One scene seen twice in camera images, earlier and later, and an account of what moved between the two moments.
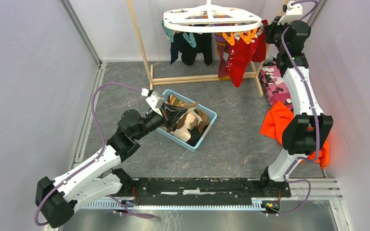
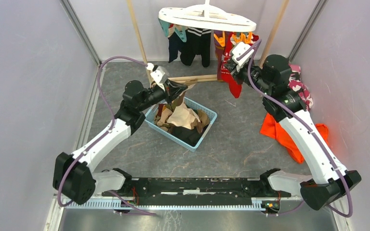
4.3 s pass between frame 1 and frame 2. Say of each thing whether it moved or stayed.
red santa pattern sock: moved
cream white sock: moved
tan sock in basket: stayed
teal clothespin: moved
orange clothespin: moved
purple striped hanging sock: stayed
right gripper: moved
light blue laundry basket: stayed
